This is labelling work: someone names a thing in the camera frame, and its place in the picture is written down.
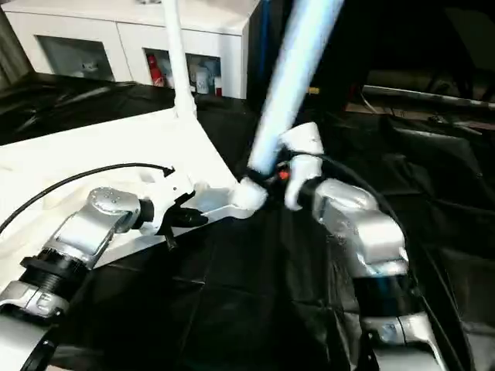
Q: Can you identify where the dark metal rail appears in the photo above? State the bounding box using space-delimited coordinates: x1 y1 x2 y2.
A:
362 84 495 108

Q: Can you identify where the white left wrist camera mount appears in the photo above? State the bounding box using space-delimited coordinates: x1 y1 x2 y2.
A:
139 168 195 237

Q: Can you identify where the white glass-door cabinet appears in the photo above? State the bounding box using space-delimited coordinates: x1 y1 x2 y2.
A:
2 0 253 100

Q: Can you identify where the black box with yellow label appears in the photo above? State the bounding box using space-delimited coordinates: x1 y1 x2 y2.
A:
247 0 368 104

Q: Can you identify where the white bottle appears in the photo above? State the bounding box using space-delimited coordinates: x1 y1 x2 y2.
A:
195 67 212 94

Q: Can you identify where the grey curtain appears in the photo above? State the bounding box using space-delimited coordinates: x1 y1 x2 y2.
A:
0 7 31 92

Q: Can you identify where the white plastic table leg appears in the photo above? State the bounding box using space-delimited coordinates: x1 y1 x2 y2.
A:
161 0 199 120
230 0 346 210

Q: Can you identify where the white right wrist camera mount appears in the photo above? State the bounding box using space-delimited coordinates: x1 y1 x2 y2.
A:
278 121 324 213

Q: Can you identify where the red package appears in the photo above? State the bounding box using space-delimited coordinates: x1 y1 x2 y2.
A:
147 53 162 85

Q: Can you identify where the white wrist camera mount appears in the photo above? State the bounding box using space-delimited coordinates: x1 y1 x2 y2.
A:
139 168 195 237
278 121 324 213

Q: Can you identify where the black work mat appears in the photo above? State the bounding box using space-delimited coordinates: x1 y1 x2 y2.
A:
0 71 495 371

